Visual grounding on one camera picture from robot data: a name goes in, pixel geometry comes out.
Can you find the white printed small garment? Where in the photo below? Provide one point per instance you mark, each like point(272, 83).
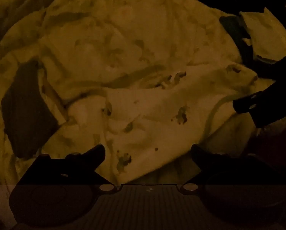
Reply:
point(157, 115)

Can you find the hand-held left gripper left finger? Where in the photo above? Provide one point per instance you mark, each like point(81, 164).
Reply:
point(98, 154)

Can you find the white printed bedsheet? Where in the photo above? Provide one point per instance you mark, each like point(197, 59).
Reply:
point(109, 16)

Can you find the dark grey cloth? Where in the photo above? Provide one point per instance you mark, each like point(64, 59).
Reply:
point(28, 110)

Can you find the white cloth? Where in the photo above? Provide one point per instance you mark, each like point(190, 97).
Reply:
point(267, 33)

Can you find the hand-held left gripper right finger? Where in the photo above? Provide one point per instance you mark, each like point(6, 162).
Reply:
point(197, 153)

